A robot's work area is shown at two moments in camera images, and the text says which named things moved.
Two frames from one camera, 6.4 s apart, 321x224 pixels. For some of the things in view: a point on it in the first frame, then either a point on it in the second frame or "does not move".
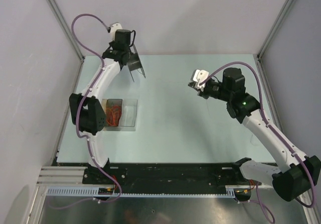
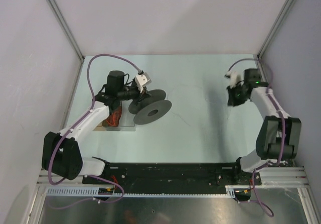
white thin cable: x=209 y=114 to x=205 y=97
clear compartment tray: x=121 y=114 does not move
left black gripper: x=111 y=43 to x=143 y=95
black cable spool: x=135 y=62 to x=151 y=108
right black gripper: x=200 y=92 to x=231 y=100
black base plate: x=167 y=179 does not move
